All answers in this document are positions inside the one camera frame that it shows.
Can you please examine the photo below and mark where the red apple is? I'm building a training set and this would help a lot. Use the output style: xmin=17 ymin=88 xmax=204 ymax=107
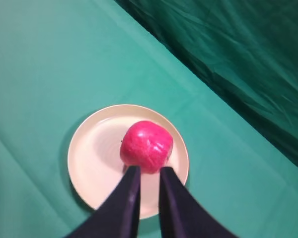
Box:
xmin=120 ymin=120 xmax=173 ymax=174

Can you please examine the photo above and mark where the green tablecloth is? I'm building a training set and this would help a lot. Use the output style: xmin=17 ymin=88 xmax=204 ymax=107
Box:
xmin=0 ymin=0 xmax=298 ymax=238

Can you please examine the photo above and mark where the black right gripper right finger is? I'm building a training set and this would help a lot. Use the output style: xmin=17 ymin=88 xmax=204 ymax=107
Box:
xmin=159 ymin=167 xmax=236 ymax=238

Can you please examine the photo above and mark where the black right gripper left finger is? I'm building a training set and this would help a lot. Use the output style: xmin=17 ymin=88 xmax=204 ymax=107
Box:
xmin=67 ymin=166 xmax=141 ymax=238

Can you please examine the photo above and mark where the green backdrop cloth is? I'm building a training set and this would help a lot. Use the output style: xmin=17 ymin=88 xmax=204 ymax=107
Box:
xmin=119 ymin=0 xmax=298 ymax=166

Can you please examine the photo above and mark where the yellow plate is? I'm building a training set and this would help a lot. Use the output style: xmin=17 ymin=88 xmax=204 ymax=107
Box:
xmin=67 ymin=104 xmax=189 ymax=209

